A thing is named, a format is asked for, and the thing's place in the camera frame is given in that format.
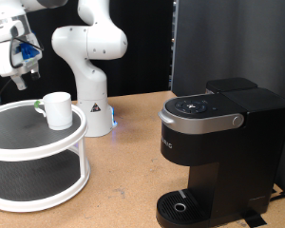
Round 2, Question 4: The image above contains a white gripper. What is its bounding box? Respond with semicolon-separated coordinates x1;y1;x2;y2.
0;15;43;91

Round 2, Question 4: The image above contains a white mug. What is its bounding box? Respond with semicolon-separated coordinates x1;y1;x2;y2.
33;91;74;131

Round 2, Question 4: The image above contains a silver Keurig lid handle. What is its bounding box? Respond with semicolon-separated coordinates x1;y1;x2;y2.
157;108;245;136

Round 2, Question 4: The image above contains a black Keurig coffee machine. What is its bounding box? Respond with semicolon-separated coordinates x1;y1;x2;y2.
155;77;285;228

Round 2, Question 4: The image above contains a black grip liner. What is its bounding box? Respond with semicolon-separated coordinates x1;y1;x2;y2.
0;104;83;150
0;150;82;202

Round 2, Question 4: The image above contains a white two-tier turntable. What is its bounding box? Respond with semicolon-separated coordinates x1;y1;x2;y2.
0;99;91;213

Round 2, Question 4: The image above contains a dark grey partition panel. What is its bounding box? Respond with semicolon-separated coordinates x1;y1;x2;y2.
171;0;285;200

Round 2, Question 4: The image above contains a black tape strip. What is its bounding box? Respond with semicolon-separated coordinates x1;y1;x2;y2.
241;208;268;228

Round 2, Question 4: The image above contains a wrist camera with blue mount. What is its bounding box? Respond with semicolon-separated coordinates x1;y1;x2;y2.
17;41;42;69

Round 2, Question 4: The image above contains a black hanging cable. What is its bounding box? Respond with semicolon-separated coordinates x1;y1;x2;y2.
0;77;13;107

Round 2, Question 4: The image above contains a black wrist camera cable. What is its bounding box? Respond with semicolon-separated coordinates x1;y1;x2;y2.
9;34;45;69

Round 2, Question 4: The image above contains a black power cord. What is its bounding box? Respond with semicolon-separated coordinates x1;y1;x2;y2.
269;189;285;203

